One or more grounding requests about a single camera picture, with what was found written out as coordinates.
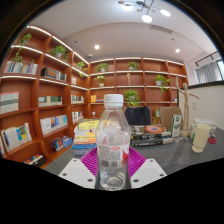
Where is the black curtain rail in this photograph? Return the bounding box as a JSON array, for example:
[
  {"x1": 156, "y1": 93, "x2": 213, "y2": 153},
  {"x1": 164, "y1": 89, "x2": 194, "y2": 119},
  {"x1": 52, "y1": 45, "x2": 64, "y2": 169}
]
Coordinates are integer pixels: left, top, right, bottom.
[{"x1": 194, "y1": 50, "x2": 221, "y2": 68}]

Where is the window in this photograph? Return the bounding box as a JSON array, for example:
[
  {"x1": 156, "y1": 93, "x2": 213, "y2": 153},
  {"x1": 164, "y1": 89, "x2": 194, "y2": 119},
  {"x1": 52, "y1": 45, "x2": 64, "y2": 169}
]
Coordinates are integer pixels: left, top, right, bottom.
[{"x1": 216, "y1": 59, "x2": 224, "y2": 81}]

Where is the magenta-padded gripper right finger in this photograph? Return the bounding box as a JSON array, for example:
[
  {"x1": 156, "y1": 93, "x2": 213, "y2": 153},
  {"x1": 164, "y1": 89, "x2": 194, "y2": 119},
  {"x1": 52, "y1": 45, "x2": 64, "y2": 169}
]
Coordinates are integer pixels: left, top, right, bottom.
[{"x1": 127, "y1": 146, "x2": 168, "y2": 190}]

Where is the tan upholstered chair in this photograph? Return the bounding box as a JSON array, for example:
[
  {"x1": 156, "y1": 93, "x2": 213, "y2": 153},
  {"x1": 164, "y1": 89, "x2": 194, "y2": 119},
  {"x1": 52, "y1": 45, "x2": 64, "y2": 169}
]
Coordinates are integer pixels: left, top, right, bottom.
[{"x1": 159, "y1": 106, "x2": 183, "y2": 132}]

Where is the clear plastic water bottle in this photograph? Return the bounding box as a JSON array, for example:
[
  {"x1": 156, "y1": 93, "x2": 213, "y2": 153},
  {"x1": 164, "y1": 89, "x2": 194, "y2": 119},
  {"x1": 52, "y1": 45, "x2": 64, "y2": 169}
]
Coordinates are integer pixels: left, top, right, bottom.
[{"x1": 95, "y1": 93, "x2": 132, "y2": 192}]

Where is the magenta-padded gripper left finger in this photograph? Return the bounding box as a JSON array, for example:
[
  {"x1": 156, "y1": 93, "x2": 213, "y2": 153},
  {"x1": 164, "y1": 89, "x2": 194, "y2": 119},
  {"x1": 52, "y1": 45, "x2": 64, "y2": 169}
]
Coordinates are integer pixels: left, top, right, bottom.
[{"x1": 58, "y1": 146, "x2": 100, "y2": 190}]

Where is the wooden artist mannequin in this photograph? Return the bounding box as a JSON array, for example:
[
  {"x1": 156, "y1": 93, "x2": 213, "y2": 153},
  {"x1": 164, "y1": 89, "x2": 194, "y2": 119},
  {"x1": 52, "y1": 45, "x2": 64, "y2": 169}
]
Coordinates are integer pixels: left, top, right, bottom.
[{"x1": 175, "y1": 77, "x2": 200, "y2": 138}]

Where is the small green and white box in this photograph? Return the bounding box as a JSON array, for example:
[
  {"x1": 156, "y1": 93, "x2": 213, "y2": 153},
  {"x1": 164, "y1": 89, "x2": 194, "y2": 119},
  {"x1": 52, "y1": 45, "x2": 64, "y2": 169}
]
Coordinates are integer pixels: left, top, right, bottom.
[{"x1": 188, "y1": 123, "x2": 198, "y2": 140}]

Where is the cream mug with red drawing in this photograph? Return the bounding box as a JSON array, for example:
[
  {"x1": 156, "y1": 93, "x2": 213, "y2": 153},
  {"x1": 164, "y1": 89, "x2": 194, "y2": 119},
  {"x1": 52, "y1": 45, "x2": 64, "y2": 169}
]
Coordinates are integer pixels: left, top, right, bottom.
[{"x1": 191, "y1": 123, "x2": 212, "y2": 154}]

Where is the stack of colourful books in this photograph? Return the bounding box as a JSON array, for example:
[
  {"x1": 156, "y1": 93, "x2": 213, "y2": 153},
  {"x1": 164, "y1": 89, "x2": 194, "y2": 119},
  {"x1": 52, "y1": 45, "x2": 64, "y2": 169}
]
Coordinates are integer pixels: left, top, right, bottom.
[{"x1": 72, "y1": 119, "x2": 101, "y2": 158}]

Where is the white and green drink carton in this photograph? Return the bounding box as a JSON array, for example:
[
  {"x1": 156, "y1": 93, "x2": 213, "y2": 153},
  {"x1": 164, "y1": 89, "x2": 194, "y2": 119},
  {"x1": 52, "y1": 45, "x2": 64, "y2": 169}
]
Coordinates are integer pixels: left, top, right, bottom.
[{"x1": 170, "y1": 114, "x2": 183, "y2": 139}]

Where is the branched ceiling lamp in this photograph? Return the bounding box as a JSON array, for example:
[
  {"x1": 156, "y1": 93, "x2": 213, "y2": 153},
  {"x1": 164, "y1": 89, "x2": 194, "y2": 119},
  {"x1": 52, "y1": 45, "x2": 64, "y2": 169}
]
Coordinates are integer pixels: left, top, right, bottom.
[{"x1": 117, "y1": 0, "x2": 172, "y2": 24}]

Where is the stack of white boxes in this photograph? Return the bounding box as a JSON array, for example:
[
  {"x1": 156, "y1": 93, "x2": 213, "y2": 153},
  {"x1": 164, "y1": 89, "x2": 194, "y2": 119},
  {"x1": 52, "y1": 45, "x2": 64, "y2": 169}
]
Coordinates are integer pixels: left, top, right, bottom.
[{"x1": 193, "y1": 117, "x2": 218, "y2": 134}]

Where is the stack of dark books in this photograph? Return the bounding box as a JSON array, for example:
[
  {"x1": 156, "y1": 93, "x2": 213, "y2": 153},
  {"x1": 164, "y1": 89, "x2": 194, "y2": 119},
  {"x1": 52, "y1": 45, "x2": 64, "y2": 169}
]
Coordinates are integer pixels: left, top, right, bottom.
[{"x1": 129, "y1": 124, "x2": 175, "y2": 148}]

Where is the orange wooden shelf unit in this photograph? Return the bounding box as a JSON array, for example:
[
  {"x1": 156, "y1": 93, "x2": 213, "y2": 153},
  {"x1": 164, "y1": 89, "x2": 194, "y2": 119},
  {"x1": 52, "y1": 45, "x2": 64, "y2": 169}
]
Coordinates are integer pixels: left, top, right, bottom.
[{"x1": 0, "y1": 24, "x2": 189, "y2": 168}]

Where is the grey curtain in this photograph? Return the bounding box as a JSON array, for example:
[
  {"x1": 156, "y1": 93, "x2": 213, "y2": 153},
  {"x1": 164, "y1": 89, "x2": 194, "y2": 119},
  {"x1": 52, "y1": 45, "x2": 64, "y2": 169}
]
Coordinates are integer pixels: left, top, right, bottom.
[{"x1": 194, "y1": 60, "x2": 222, "y2": 84}]

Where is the dark navy chair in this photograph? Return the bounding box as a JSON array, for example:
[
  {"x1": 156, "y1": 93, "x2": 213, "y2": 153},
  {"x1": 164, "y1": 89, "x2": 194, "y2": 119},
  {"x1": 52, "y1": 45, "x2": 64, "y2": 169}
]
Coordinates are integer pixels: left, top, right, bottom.
[{"x1": 124, "y1": 105, "x2": 153, "y2": 127}]

